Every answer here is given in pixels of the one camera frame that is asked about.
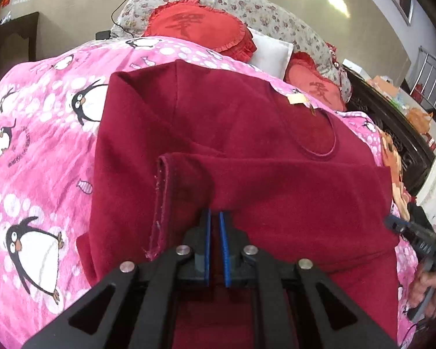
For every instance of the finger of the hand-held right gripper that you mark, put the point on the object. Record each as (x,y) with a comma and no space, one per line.
(403,229)

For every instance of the dark wooden cabinet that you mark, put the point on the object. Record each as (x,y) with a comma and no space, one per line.
(11,43)

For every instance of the white pillow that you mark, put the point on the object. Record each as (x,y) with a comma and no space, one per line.
(272,52)

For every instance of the dark red sweater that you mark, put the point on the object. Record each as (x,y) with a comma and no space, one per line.
(261,174)

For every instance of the pink penguin print blanket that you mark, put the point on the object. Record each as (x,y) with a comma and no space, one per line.
(40,174)

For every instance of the dark wooden headboard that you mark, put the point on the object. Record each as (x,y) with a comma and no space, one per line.
(388,123)

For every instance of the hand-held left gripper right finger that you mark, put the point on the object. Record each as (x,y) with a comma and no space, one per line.
(223,251)

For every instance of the red heart shaped cushion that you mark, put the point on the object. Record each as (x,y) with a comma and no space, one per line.
(314,83)

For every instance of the metal rail rack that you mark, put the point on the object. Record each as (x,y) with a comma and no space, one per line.
(430,80)

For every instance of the black power adapter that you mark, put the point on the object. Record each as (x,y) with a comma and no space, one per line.
(102,35)

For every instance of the red round ruffled cushion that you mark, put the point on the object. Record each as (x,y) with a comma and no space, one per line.
(196,25)

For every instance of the floral pillow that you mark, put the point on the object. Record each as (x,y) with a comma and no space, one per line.
(141,12)
(276,18)

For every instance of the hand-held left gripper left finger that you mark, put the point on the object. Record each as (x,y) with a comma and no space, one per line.
(207,251)

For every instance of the person's right hand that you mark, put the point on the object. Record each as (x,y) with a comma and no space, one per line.
(427,287)

